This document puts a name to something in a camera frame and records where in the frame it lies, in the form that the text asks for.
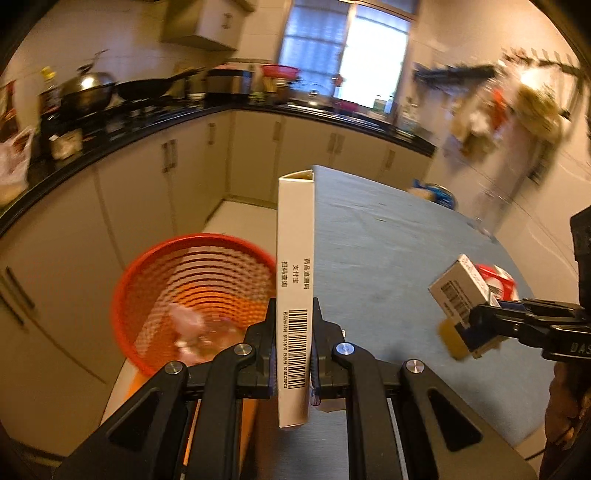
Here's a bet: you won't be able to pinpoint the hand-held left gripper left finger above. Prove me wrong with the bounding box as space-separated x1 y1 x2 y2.
53 298 280 480

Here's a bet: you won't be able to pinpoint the red plastic mesh basket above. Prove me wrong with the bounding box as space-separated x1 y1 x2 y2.
112 234 278 377

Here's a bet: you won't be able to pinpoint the black wall hook rack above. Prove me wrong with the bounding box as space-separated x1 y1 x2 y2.
413 62 497 83
502 48 583 75

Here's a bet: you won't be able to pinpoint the red colander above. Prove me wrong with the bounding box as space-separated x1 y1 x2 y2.
262 65 300 81

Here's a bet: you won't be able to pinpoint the beige wall cabinet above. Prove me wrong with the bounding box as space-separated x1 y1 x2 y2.
161 0 257 51

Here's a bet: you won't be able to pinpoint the hanging orange bag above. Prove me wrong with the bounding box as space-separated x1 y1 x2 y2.
489 88 509 126

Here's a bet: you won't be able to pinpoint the pink plastic wrapper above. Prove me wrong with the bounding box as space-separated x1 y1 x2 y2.
167 302 211 344

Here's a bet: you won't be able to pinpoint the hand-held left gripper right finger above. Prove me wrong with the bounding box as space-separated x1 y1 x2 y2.
310 298 539 480

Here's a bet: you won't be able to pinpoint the small white blue box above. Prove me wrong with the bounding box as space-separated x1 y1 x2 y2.
428 254 502 361

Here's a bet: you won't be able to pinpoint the hanging beige bag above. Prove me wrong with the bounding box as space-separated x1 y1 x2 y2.
450 108 490 158

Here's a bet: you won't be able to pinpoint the black kitchen countertop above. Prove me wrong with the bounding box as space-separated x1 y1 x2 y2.
0 99 437 236

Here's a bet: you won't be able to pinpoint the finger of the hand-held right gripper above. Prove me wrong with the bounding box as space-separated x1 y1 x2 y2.
467 305 561 358
498 298 591 324

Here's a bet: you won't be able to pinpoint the black frying wok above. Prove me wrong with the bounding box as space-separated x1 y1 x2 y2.
115 68 206 102

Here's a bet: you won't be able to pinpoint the white plastic bag red print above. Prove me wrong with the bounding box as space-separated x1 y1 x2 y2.
0 129 35 206

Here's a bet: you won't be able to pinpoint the dark bottle yellow cap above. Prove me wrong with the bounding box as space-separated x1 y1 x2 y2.
39 67 63 134

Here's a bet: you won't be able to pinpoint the red and white packet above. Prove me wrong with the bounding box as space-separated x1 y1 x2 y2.
475 264 517 301

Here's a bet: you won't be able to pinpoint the black gas stove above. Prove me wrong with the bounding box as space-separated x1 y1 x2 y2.
92 99 185 126

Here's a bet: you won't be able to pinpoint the tall white cardboard box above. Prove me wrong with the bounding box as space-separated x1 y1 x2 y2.
277 170 316 430

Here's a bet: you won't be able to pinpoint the hanging yellowish bag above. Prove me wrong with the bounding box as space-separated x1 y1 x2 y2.
517 83 564 144

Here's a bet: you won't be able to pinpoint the kitchen window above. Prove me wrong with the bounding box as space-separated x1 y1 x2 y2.
277 0 411 100

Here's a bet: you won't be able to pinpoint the brown jar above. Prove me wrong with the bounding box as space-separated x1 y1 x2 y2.
263 78 289 104

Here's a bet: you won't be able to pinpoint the beige base cabinets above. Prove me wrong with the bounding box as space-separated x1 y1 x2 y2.
0 108 435 457

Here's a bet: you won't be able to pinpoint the clear plastic wrapper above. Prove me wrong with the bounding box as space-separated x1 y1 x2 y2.
174 323 247 365

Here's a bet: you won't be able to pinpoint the lidded steel wok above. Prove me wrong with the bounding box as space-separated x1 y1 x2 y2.
60 51 116 114

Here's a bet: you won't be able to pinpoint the blue-grey tablecloth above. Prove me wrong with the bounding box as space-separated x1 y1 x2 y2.
252 165 555 480

